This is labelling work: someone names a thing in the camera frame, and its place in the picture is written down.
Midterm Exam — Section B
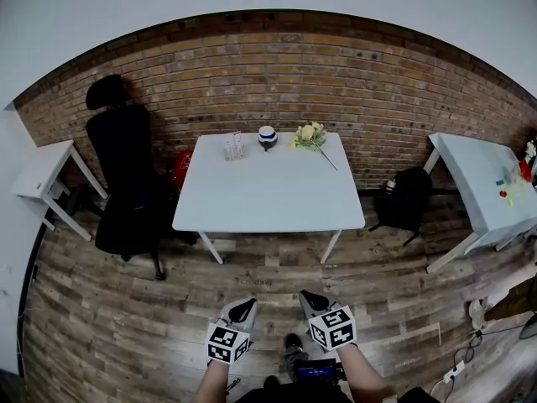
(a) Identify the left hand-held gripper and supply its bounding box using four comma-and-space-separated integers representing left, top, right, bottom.
204, 297, 259, 368

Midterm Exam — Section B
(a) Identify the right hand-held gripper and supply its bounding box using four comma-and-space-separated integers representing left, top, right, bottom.
299, 290, 359, 351

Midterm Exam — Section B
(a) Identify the clear test tube rack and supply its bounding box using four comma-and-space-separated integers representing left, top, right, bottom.
222, 130, 247, 163

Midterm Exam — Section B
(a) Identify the person's right forearm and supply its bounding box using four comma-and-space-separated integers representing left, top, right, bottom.
336, 342, 398, 403

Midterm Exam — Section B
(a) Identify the person's left forearm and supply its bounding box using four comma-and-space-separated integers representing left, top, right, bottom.
191, 360, 230, 403

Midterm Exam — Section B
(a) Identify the black device with blue screen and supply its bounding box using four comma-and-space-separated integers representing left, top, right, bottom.
292, 358, 346, 384

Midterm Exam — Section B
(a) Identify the person's black shirt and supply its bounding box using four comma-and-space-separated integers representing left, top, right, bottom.
233, 386, 441, 403

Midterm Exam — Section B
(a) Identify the black backpack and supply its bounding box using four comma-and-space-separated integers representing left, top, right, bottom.
368, 165, 434, 248

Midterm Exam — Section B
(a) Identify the red box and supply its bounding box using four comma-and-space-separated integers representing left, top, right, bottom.
169, 149, 195, 197

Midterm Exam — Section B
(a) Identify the white power strip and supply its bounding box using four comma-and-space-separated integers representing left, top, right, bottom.
443, 359, 467, 384

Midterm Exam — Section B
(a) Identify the yellow artificial flower bouquet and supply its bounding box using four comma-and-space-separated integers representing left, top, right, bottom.
288, 122, 339, 172

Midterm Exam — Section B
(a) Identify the white blue-striped cup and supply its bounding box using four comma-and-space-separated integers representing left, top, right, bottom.
257, 125, 280, 153

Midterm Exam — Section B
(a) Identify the black office chair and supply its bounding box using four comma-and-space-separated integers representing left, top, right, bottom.
85, 74, 198, 281

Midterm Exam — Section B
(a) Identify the pale blue-topped white table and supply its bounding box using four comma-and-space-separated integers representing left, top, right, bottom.
422, 132, 537, 275

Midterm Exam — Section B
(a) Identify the small white side table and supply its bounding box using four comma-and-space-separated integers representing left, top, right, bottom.
10, 139, 110, 243

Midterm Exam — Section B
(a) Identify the long black floor cable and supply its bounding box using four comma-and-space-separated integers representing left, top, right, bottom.
453, 328, 491, 368

